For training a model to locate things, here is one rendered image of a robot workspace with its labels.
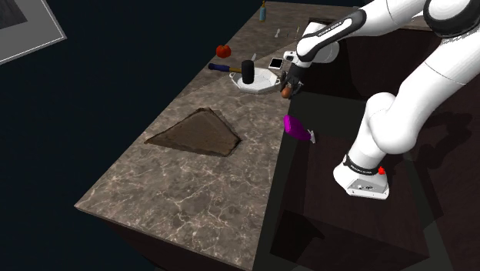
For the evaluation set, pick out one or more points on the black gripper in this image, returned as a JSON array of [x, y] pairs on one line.
[[293, 76]]

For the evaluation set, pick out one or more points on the small brown round object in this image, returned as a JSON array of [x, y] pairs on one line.
[[287, 92]]

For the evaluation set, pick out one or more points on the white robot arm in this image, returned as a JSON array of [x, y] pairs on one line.
[[405, 109]]

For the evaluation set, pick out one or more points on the white octagonal plate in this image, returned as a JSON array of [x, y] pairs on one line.
[[264, 84]]

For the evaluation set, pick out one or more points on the thin wooden stick utensil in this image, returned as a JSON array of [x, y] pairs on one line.
[[297, 33]]

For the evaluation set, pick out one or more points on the small grey utensil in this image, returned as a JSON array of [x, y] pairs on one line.
[[254, 57]]

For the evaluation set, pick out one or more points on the white knife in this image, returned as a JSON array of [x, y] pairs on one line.
[[277, 33]]

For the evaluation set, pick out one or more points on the purple spray bottle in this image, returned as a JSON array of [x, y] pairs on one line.
[[295, 127]]

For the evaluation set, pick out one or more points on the blue bottle with brown cap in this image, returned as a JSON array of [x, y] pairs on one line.
[[263, 13]]

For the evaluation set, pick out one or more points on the red tomato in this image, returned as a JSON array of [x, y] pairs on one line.
[[223, 51]]

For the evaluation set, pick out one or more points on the brown recessed sink basin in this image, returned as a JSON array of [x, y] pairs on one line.
[[198, 133]]

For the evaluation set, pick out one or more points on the dark robot stand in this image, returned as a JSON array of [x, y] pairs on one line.
[[337, 232]]

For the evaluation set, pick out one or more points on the black tablet with white frame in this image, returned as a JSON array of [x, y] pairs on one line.
[[276, 63]]

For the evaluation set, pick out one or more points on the grey framed wall picture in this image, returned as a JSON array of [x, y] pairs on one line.
[[22, 26]]

